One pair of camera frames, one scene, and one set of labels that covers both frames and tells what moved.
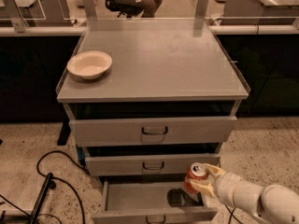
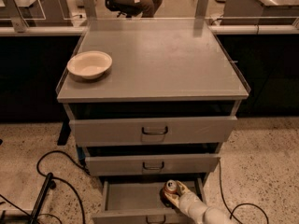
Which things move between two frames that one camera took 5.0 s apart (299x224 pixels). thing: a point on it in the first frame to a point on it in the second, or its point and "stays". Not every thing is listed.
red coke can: (196, 171) to (170, 186)
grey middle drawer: (144, 164) stays
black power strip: (41, 199) stays
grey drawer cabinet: (146, 99) stays
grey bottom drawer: (151, 200) stays
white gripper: (228, 186) to (187, 200)
